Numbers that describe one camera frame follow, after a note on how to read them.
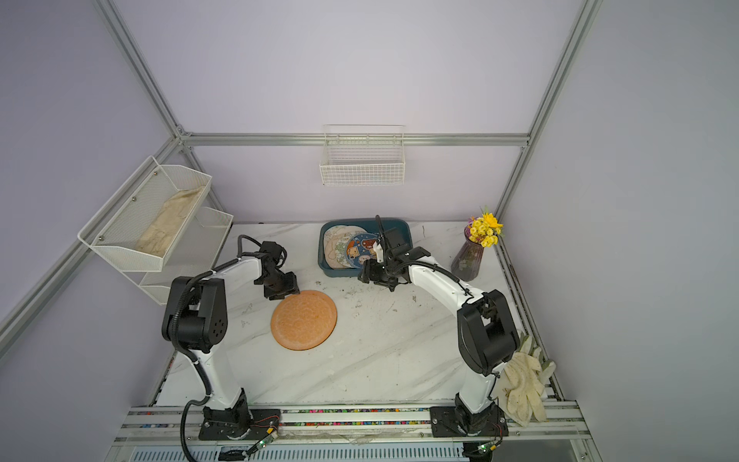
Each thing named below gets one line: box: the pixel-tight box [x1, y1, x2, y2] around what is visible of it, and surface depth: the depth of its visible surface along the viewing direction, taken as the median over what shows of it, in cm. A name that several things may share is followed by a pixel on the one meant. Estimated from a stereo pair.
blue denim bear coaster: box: [345, 232, 380, 268], surface depth 110 cm
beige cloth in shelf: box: [135, 185, 205, 257], surface depth 82 cm
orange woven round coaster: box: [270, 290, 338, 352], surface depth 95 cm
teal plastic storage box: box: [317, 217, 414, 277], surface depth 110 cm
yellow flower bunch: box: [466, 211, 505, 248], surface depth 88 cm
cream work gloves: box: [494, 334, 557, 428], surface depth 78 cm
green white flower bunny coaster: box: [323, 225, 368, 270], surface depth 113 cm
